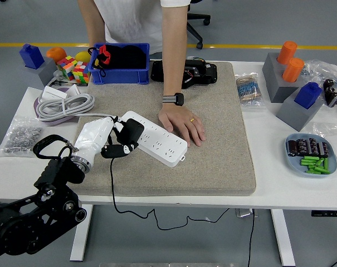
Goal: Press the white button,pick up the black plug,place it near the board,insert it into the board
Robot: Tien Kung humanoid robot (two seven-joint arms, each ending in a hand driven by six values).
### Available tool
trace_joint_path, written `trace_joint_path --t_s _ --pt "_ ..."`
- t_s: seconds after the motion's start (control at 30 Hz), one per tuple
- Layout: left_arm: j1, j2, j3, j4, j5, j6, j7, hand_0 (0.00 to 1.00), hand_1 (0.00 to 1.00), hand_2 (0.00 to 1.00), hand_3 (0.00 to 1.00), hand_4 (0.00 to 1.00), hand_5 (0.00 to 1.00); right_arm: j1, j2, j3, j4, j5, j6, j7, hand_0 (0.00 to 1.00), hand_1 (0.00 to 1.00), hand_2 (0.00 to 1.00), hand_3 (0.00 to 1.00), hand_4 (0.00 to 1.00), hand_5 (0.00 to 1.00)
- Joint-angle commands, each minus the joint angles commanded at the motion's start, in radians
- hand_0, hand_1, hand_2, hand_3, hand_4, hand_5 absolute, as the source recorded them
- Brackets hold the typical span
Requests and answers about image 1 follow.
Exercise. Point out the person's left hand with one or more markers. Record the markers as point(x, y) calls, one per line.
point(182, 119)

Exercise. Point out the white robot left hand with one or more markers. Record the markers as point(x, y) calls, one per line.
point(91, 136)

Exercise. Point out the white power strip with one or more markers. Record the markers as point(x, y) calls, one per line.
point(162, 147)

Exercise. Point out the black plug adapter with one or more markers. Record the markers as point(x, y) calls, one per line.
point(133, 130)

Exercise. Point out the person's right forearm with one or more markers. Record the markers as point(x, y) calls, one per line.
point(93, 25)

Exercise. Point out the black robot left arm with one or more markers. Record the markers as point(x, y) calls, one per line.
point(45, 211)

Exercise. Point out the person's left forearm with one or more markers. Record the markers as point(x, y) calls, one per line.
point(172, 55)

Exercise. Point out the small white round plug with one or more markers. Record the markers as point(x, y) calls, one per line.
point(58, 75)

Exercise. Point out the black and grey wristwatch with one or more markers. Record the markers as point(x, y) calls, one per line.
point(178, 98)

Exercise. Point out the grey-brown mat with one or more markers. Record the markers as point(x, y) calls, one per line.
point(212, 161)

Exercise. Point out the black electronic module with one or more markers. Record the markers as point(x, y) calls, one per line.
point(207, 73)

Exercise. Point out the white cardboard box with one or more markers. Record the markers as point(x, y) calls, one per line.
point(54, 93)

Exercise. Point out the thin black tool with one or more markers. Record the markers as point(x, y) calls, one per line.
point(59, 83)

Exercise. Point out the colourful puzzle cube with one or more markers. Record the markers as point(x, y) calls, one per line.
point(81, 73)
point(67, 65)

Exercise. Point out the blue plastic bin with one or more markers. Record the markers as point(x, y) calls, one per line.
point(118, 76)

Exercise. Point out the clear bag of metal nuts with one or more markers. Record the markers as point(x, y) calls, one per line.
point(20, 136)

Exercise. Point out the clear bag of resistors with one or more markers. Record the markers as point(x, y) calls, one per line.
point(249, 90)

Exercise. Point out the yellow ball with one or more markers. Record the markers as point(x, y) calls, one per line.
point(83, 55)

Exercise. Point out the black pouch with red trim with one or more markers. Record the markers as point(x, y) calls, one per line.
point(126, 58)

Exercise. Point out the orange ball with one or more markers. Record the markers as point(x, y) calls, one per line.
point(56, 53)

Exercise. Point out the white table leg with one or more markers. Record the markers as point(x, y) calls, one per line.
point(282, 236)
point(82, 233)

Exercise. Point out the blue block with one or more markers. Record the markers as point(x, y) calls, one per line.
point(31, 57)
point(307, 96)

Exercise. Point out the large grey block holder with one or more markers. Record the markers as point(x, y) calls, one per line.
point(274, 80)

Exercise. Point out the black office chair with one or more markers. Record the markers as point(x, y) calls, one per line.
point(206, 19)

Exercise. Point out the black capacitor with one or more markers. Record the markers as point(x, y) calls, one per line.
point(302, 146)
point(292, 147)
point(313, 146)
point(324, 149)

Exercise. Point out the orange cylinder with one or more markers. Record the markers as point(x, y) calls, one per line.
point(287, 52)
point(293, 69)

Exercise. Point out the light blue plate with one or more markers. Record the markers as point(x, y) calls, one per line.
point(296, 167)

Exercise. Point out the green battery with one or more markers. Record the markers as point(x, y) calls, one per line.
point(309, 158)
point(326, 164)
point(319, 162)
point(308, 162)
point(320, 170)
point(313, 172)

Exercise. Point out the clear bag of screws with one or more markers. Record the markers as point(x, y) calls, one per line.
point(316, 69)

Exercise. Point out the clear plastic bag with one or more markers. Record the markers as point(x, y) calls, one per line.
point(332, 130)

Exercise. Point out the bag of black capacitors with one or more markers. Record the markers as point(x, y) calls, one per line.
point(334, 93)

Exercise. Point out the black table control panel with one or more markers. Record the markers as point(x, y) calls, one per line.
point(324, 213)

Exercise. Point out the metal bracket under table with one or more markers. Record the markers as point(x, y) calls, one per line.
point(243, 212)

